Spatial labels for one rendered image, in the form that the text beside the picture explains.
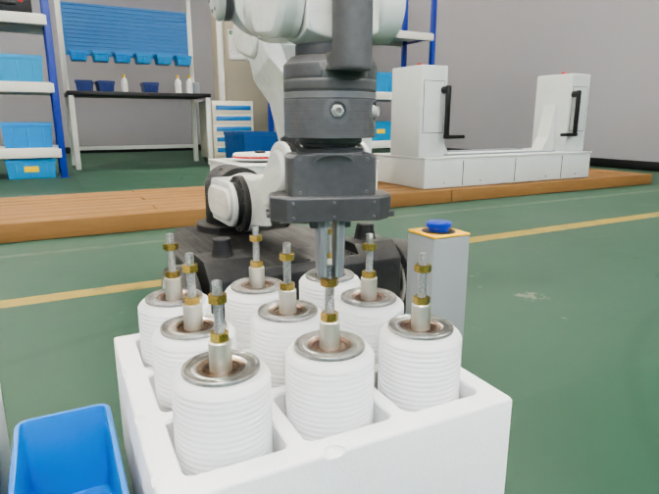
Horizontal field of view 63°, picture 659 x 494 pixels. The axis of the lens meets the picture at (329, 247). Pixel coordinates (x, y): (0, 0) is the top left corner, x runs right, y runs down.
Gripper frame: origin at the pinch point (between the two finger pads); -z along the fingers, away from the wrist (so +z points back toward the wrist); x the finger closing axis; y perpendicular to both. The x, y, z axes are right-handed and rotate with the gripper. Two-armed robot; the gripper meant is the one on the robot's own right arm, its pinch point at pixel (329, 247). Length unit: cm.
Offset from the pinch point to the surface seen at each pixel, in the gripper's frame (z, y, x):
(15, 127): 5, -434, 194
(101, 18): 116, -587, 153
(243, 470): -18.0, 9.7, 9.3
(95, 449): -30.2, -14.7, 29.2
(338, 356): -10.7, 3.1, -0.5
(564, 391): -36, -29, -48
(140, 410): -18.1, -2.4, 20.3
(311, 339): -10.7, -1.6, 1.7
